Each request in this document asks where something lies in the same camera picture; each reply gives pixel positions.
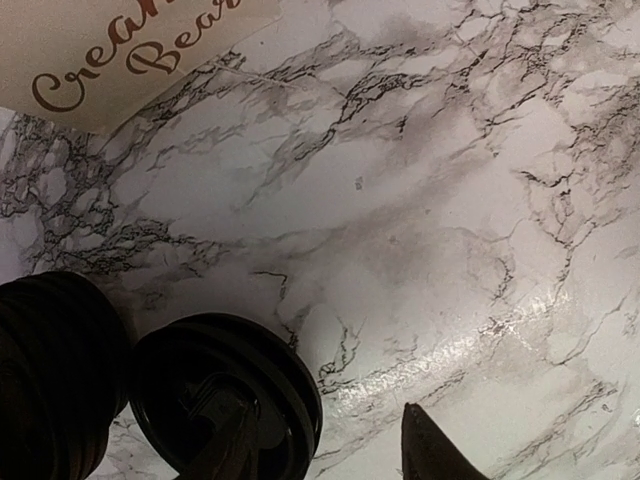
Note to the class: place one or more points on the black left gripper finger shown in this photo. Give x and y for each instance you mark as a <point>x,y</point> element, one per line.
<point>427,453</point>

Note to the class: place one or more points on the front stack of black lids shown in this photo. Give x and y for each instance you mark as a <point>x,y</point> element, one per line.
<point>190,378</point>

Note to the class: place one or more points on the stack of black lids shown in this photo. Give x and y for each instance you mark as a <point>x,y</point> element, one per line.
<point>64,356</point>
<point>190,378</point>

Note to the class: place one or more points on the rear stack of black lids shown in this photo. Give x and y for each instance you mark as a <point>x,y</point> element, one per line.
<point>64,356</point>

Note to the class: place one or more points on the white paper bag pink handles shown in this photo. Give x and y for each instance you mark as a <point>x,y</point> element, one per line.
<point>91,65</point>

